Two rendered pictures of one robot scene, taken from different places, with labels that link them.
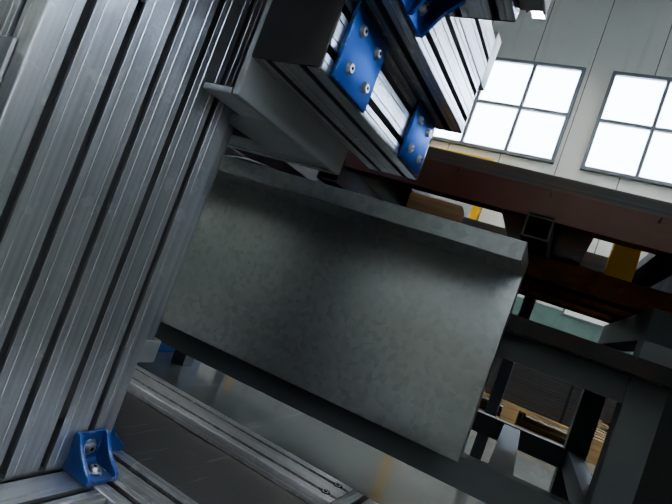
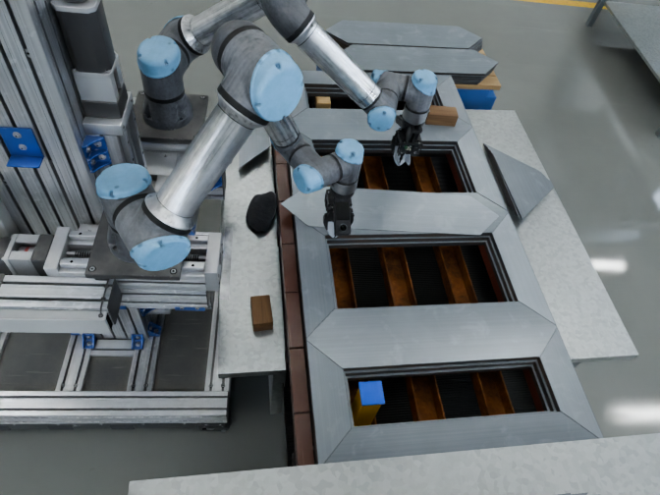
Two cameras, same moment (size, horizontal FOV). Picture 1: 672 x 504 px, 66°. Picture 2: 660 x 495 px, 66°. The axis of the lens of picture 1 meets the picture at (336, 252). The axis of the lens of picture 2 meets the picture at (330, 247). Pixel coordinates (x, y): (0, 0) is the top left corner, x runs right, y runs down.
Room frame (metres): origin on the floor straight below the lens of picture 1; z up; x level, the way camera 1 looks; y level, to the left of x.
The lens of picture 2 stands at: (0.62, -0.87, 2.11)
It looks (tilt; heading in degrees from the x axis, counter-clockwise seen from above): 52 degrees down; 52
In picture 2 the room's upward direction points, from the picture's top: 11 degrees clockwise
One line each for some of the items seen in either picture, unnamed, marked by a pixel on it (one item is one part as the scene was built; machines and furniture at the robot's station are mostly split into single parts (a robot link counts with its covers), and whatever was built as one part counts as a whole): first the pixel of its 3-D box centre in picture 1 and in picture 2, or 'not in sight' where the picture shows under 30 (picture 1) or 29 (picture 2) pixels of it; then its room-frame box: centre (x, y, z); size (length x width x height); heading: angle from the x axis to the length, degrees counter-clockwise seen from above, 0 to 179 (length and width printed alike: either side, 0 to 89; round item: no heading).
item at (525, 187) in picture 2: not in sight; (522, 179); (2.13, -0.08, 0.77); 0.45 x 0.20 x 0.04; 67
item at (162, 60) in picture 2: not in sight; (161, 66); (0.93, 0.46, 1.20); 0.13 x 0.12 x 0.14; 49
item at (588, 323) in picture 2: not in sight; (532, 213); (2.07, -0.22, 0.73); 1.20 x 0.26 x 0.03; 67
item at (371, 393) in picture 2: not in sight; (370, 394); (1.07, -0.57, 0.88); 0.06 x 0.06 x 0.02; 67
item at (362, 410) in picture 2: (623, 257); (364, 408); (1.07, -0.57, 0.78); 0.05 x 0.05 x 0.19; 67
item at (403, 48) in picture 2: not in sight; (411, 51); (2.14, 0.75, 0.82); 0.80 x 0.40 x 0.06; 157
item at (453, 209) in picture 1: (433, 214); (261, 312); (0.97, -0.15, 0.70); 0.10 x 0.06 x 0.05; 71
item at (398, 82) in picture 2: not in sight; (387, 87); (1.49, 0.11, 1.22); 0.11 x 0.11 x 0.08; 49
